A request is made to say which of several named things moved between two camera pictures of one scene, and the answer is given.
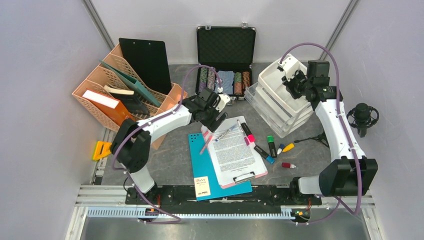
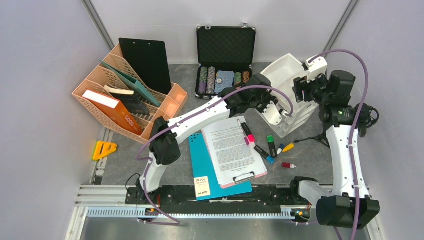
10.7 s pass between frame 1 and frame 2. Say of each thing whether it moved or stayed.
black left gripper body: moved
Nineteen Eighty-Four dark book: stayed
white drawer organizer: stayed
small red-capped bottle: stayed
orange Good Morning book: stayed
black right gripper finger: moved
